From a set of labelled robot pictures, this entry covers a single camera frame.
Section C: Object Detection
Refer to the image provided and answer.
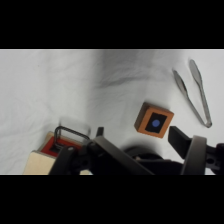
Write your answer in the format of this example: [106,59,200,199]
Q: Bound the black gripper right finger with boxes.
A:
[167,125,193,160]

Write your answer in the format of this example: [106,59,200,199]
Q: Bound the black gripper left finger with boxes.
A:
[87,126,155,176]

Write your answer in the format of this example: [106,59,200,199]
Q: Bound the red drawer with metal handle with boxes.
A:
[37,125,92,160]

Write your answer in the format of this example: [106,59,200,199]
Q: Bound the orange block with blue dot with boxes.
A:
[133,101,175,140]

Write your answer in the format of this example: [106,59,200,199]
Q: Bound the light wooden box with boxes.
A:
[22,131,93,176]

